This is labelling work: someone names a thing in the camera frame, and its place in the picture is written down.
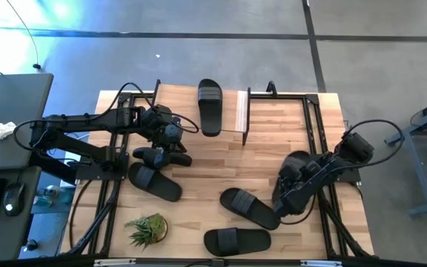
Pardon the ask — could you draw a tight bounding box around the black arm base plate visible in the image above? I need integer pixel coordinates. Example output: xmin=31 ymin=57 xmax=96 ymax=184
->
xmin=75 ymin=155 xmax=129 ymax=182
xmin=331 ymin=162 xmax=362 ymax=185

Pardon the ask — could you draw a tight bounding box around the black aluminium table frame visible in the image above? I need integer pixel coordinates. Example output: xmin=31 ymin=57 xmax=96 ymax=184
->
xmin=59 ymin=90 xmax=376 ymax=260

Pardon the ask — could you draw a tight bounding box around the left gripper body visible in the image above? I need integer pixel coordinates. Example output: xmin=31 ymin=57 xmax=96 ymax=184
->
xmin=154 ymin=119 xmax=185 ymax=151

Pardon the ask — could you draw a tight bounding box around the green potted succulent plant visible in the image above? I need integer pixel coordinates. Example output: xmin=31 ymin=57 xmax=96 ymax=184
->
xmin=124 ymin=213 xmax=169 ymax=249

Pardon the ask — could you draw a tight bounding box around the wooden shelf with black frame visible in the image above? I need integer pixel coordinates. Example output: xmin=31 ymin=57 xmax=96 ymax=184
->
xmin=152 ymin=78 xmax=252 ymax=146

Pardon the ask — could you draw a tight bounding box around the black desk beam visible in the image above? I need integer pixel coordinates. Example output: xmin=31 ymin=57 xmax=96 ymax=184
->
xmin=27 ymin=148 xmax=78 ymax=186

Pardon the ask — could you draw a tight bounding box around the white crumpled tissue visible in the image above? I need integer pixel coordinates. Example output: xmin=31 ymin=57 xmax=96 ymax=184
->
xmin=0 ymin=121 xmax=17 ymax=145

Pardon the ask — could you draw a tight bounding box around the teal and grey floor item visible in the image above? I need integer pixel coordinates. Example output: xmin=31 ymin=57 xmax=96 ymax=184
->
xmin=31 ymin=184 xmax=74 ymax=208

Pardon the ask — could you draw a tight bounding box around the black crossbar rail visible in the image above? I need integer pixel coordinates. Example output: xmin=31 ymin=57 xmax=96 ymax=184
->
xmin=0 ymin=254 xmax=427 ymax=267

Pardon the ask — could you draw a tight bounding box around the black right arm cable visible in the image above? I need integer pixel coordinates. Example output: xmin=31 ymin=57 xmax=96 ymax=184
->
xmin=342 ymin=119 xmax=406 ymax=174
xmin=279 ymin=194 xmax=317 ymax=226

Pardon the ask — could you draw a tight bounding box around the black rubber slide sandal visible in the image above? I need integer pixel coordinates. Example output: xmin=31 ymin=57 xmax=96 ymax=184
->
xmin=203 ymin=227 xmax=272 ymax=257
xmin=271 ymin=150 xmax=311 ymax=205
xmin=197 ymin=78 xmax=224 ymax=137
xmin=219 ymin=187 xmax=282 ymax=231
xmin=131 ymin=147 xmax=193 ymax=170
xmin=128 ymin=162 xmax=183 ymax=203

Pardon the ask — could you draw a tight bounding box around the black computer mouse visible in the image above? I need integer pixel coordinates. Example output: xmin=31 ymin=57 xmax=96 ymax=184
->
xmin=2 ymin=182 xmax=25 ymax=217

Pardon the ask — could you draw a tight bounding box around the grey side desk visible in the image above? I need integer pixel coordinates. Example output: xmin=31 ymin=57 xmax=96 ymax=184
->
xmin=0 ymin=73 xmax=55 ymax=171

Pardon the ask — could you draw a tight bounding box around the thin black floor cable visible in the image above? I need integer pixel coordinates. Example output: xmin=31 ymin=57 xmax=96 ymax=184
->
xmin=4 ymin=0 xmax=43 ymax=71

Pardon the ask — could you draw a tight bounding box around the silver rail bracket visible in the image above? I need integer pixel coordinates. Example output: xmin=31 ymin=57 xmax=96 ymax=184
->
xmin=93 ymin=259 xmax=136 ymax=267
xmin=300 ymin=260 xmax=343 ymax=267

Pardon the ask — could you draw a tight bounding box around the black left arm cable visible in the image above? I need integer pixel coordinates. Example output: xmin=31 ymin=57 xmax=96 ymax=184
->
xmin=12 ymin=118 xmax=48 ymax=152
xmin=102 ymin=82 xmax=200 ymax=134

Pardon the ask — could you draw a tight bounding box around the black table cable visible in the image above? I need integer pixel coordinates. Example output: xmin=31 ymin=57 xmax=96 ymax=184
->
xmin=68 ymin=179 xmax=88 ymax=253

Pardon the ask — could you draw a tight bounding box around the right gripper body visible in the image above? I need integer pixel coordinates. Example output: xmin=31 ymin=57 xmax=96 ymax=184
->
xmin=274 ymin=182 xmax=313 ymax=219

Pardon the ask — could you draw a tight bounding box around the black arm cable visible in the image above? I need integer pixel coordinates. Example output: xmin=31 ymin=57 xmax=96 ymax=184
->
xmin=279 ymin=194 xmax=317 ymax=226
xmin=342 ymin=119 xmax=406 ymax=174
xmin=102 ymin=82 xmax=200 ymax=134
xmin=12 ymin=118 xmax=48 ymax=152

